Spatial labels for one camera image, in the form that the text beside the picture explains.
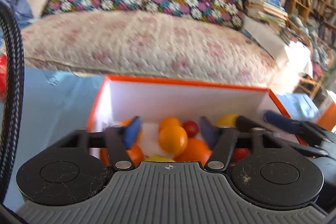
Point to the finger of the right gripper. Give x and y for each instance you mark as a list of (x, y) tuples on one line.
[(293, 126), (245, 125)]

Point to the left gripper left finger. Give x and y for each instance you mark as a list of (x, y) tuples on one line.
[(118, 139)]

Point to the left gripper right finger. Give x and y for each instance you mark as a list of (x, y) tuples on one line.
[(221, 141)]

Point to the red tomato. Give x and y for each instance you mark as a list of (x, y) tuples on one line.
[(191, 128), (240, 153)]

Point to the yellow lemon in box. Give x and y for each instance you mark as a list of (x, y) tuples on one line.
[(228, 120)]

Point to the orange cardboard box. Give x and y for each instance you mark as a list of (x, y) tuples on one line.
[(154, 99)]

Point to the wicker chair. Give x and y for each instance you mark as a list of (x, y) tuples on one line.
[(321, 61)]

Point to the light blue tablecloth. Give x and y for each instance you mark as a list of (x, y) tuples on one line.
[(59, 177)]

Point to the pink quilted sofa cover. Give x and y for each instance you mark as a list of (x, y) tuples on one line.
[(148, 44)]

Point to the stack of books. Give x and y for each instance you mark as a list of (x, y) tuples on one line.
[(269, 11)]

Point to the red soda can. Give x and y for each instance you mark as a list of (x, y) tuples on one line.
[(3, 73)]

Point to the right floral cushion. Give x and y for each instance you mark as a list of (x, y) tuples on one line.
[(229, 13)]

